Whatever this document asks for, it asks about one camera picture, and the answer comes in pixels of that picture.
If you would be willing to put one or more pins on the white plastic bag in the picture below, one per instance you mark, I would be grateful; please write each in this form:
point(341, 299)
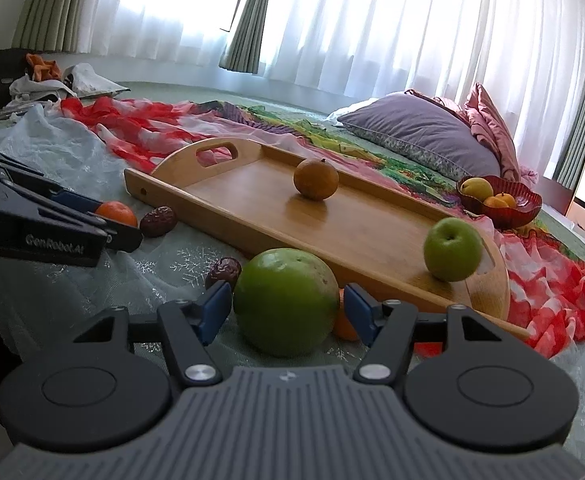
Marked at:
point(87, 82)

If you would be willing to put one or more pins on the orange cloth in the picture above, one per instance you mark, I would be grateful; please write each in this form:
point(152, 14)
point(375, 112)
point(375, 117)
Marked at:
point(42, 67)

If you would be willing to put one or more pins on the green apple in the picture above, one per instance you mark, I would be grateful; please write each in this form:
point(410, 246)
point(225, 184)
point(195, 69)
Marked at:
point(452, 249)

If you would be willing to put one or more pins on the white pillow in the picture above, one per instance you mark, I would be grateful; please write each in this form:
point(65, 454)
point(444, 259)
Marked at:
point(352, 107)

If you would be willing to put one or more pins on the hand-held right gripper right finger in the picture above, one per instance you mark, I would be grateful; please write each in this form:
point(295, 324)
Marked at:
point(360, 311)

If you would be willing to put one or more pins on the large green pomelo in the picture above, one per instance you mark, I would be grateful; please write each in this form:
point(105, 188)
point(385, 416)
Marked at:
point(286, 301)

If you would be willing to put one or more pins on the red glass bowl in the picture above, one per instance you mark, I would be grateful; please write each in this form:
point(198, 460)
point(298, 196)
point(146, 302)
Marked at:
point(515, 212)

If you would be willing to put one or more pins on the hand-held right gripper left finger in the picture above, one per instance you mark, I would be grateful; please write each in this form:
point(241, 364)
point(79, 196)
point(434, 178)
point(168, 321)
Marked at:
point(217, 306)

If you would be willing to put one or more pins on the multicoloured printed cloth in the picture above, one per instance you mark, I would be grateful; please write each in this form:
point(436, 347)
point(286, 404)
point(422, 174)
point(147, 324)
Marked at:
point(322, 136)

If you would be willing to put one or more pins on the pink quilt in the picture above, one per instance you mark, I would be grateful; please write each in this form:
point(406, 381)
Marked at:
point(490, 120)

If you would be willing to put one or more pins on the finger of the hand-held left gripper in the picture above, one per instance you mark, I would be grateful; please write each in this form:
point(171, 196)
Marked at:
point(125, 240)
point(80, 201)

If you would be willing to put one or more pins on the brownish orange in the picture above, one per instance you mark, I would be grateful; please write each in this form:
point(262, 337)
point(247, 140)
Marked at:
point(315, 179)

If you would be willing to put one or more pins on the dried red date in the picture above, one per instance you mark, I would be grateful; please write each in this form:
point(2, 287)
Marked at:
point(158, 221)
point(222, 271)

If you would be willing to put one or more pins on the white sheer curtain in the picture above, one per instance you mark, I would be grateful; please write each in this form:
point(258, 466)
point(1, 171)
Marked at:
point(397, 25)

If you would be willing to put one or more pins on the purple pillow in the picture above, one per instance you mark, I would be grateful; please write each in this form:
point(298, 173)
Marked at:
point(422, 130)

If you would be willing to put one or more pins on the yellow pear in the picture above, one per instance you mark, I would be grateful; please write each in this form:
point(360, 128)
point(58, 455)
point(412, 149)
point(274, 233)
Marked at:
point(475, 187)

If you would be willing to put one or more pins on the white snowflake lace cloth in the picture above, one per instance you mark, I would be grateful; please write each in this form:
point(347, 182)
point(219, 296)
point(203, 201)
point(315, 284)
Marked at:
point(37, 160)

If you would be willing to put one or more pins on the small tangerine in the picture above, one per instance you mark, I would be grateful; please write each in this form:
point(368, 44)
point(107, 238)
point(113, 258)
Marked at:
point(117, 212)
point(345, 327)

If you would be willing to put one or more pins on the red and white scarf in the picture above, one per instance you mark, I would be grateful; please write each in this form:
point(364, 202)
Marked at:
point(137, 130)

